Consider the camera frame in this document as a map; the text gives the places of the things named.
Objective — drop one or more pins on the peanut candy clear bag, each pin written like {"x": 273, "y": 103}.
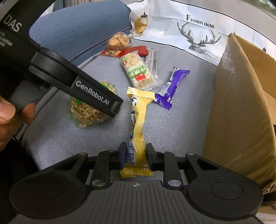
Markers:
{"x": 85, "y": 116}

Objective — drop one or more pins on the green white rice cracker pack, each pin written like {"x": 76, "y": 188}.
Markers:
{"x": 138, "y": 73}

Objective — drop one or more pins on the round cookie bag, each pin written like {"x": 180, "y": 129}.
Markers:
{"x": 118, "y": 41}

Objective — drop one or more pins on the clear silver stick packet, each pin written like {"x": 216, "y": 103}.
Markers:
{"x": 151, "y": 61}

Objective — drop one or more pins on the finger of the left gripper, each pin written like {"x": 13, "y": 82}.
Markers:
{"x": 65, "y": 79}

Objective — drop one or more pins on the red snack packet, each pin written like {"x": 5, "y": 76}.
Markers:
{"x": 141, "y": 50}

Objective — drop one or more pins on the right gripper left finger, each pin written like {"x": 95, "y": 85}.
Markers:
{"x": 106, "y": 162}

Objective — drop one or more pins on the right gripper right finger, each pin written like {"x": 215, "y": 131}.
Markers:
{"x": 167, "y": 163}

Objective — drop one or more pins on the yellow Alpenliebe candy bar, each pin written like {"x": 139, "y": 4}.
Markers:
{"x": 136, "y": 160}

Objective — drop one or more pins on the grey deer print sofa cover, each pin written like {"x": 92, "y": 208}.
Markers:
{"x": 189, "y": 35}

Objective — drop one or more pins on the person's left hand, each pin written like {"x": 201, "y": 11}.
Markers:
{"x": 12, "y": 121}

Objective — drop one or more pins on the small red gold candy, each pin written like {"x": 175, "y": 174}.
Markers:
{"x": 111, "y": 53}

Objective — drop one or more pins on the purple Alpenliebe candy bar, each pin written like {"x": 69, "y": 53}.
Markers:
{"x": 165, "y": 95}

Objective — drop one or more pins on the brown cardboard box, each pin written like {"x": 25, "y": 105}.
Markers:
{"x": 240, "y": 134}

